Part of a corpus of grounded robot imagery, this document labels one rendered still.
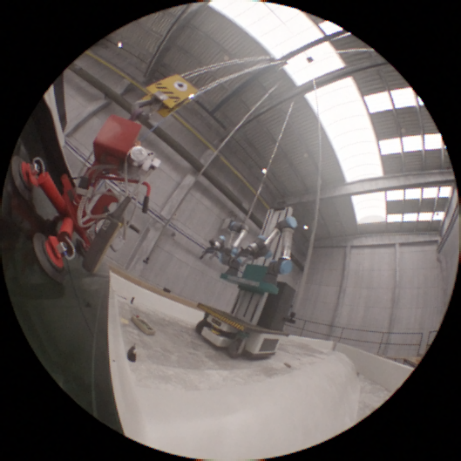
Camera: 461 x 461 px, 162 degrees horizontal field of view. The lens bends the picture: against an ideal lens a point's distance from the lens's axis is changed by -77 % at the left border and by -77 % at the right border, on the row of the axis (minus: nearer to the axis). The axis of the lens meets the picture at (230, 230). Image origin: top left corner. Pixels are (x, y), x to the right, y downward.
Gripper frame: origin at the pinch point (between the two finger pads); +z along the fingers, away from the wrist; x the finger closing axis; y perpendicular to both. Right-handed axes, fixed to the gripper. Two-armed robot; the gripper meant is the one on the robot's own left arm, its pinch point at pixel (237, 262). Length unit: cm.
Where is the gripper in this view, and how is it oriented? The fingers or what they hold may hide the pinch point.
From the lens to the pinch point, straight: 121.9
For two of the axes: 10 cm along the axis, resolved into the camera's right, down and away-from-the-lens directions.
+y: -4.7, -8.3, -3.1
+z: -7.0, 5.6, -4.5
